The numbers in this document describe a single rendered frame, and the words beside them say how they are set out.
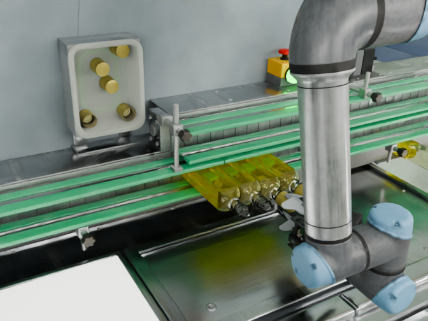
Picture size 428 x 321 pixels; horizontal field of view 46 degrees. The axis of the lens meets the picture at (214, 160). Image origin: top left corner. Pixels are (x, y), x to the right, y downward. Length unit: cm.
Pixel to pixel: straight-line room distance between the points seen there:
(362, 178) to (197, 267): 73
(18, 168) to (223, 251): 52
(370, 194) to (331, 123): 88
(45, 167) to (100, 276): 29
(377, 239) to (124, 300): 53
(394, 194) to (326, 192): 87
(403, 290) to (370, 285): 6
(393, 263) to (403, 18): 41
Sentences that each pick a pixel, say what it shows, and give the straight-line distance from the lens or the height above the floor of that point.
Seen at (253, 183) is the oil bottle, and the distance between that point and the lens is 120.
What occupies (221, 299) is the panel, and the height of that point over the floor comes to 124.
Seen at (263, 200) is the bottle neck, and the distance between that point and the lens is 116.
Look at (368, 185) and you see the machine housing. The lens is 167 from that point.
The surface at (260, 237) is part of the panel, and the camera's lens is 128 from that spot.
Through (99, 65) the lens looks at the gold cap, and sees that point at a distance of 121.
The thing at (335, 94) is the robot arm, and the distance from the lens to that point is 75.
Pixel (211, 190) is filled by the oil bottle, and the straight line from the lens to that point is 119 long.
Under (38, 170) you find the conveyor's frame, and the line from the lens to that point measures 123.
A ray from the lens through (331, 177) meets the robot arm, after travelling 78.
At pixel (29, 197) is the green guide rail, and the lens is 116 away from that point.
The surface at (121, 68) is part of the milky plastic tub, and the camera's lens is 128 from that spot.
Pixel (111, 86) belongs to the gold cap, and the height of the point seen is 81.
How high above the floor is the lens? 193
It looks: 50 degrees down
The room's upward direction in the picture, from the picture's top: 128 degrees clockwise
